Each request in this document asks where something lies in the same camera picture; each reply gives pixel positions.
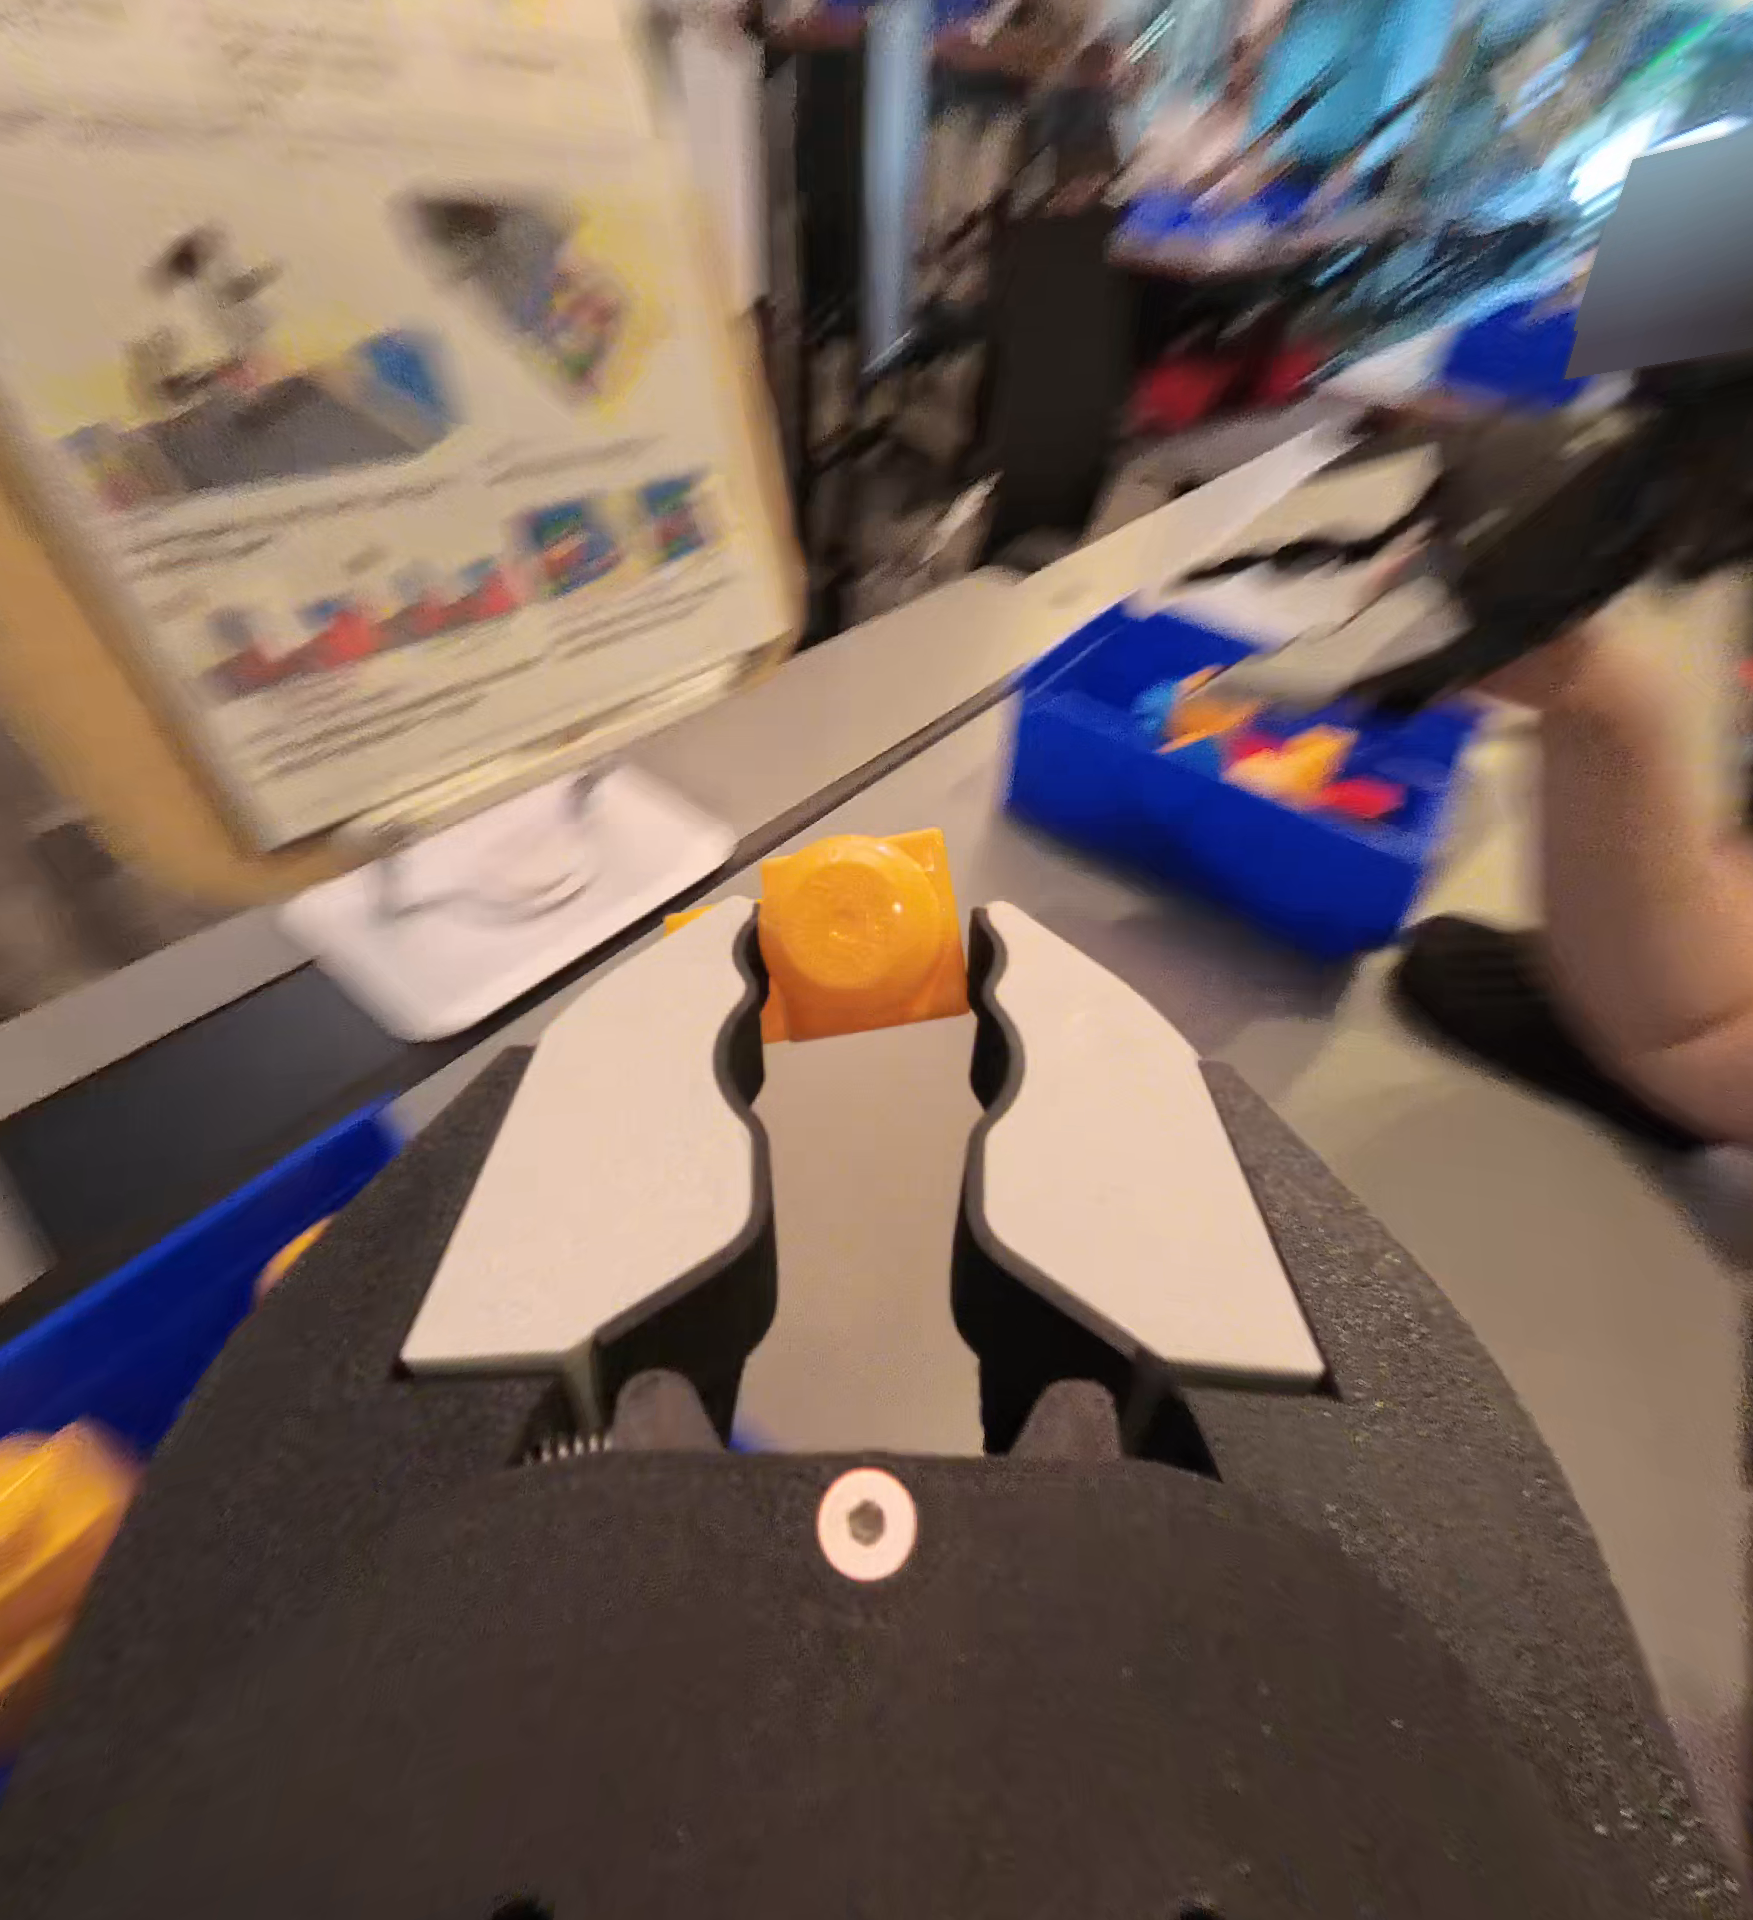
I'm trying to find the person's right forearm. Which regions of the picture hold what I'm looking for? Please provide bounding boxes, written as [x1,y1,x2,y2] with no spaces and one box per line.
[1476,615,1753,1179]

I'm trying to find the wooden instruction board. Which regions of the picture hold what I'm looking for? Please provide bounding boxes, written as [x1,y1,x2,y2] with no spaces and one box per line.
[0,0,802,902]

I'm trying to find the white stand base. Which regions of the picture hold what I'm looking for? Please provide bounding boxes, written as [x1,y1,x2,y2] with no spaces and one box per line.
[281,763,740,1041]

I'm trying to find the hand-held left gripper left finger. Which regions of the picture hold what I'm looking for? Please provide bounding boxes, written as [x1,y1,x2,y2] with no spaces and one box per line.
[399,897,781,1429]

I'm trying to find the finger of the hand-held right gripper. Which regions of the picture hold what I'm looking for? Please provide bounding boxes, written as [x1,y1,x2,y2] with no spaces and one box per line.
[1181,502,1436,584]
[1211,582,1471,708]

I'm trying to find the black wrist rest pad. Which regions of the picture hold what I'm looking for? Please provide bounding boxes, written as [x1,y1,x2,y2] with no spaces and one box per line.
[1394,916,1710,1157]

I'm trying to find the black office chair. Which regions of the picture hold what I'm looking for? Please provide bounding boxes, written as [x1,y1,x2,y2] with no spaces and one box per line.
[988,210,1133,557]

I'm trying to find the red bag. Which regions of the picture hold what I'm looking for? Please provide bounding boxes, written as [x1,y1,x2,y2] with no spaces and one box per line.
[1131,352,1327,438]

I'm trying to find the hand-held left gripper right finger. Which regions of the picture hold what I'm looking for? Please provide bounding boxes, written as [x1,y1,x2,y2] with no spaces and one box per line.
[957,897,1330,1439]

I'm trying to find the blue plastic bin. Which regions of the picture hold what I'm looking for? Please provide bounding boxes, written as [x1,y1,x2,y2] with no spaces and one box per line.
[1003,599,1485,962]
[0,1101,405,1862]

